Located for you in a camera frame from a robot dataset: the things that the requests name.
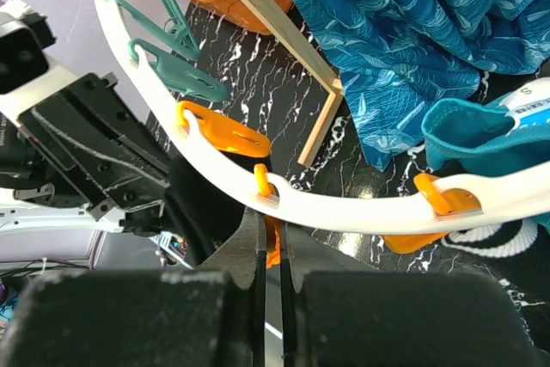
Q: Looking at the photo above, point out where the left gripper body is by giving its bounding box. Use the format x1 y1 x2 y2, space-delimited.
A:
19 73 170 234

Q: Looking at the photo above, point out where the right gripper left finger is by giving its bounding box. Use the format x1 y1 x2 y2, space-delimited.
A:
1 210 266 366

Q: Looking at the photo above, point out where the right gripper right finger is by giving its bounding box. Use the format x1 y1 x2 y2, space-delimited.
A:
280 224 546 366

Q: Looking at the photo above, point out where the orange clothespin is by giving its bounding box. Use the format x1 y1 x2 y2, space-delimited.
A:
176 101 271 158
254 163 281 269
382 173 481 254

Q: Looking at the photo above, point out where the black white striped sock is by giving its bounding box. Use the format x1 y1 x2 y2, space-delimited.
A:
441 218 549 303

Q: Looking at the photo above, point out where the white round clip hanger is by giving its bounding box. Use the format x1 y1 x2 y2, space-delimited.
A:
94 0 549 235

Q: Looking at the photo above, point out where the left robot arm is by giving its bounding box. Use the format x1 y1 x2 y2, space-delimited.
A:
1 74 169 235

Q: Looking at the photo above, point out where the green clothespin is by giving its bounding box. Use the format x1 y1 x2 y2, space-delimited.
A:
128 38 227 102

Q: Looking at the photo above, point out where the wooden clothes rack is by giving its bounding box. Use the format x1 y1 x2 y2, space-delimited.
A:
199 0 345 168

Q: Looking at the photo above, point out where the teal cloth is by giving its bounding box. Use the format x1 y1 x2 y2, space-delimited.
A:
420 91 550 230

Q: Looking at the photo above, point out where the blue patterned cloth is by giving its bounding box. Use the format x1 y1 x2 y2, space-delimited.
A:
293 0 549 170

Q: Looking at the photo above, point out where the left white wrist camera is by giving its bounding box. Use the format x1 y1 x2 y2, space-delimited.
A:
1 0 78 126

